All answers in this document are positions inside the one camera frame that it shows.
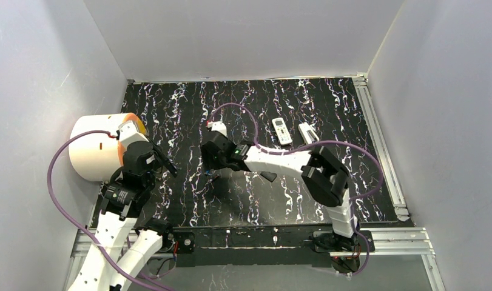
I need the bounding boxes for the black remote battery cover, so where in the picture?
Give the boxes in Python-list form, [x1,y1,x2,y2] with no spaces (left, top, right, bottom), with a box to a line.
[260,171,277,182]

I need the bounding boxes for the white remote control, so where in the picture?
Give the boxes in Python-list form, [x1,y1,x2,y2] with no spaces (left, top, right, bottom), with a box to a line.
[272,118,292,146]

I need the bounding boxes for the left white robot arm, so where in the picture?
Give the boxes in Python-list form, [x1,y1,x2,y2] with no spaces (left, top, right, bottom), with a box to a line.
[69,141,173,290]

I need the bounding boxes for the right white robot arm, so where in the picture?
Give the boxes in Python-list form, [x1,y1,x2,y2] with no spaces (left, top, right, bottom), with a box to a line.
[200,131,359,251]

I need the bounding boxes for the white orange cylinder container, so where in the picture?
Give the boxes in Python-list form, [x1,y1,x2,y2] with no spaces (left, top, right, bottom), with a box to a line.
[69,113,145,182]

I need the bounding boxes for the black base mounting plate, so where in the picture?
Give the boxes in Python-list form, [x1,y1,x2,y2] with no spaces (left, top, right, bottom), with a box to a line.
[152,224,376,270]

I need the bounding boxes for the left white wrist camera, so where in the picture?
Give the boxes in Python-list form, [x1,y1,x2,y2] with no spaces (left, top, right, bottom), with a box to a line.
[118,120,148,149]

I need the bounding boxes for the right aluminium frame rail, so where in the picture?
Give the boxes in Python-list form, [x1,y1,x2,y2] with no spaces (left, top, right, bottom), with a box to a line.
[352,75,445,290]

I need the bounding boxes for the aluminium frame rail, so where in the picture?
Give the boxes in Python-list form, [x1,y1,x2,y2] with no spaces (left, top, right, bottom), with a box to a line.
[62,228,436,291]
[352,75,445,290]

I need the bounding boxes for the front aluminium frame rail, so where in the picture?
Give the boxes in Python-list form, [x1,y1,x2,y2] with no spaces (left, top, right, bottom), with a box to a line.
[62,228,436,291]

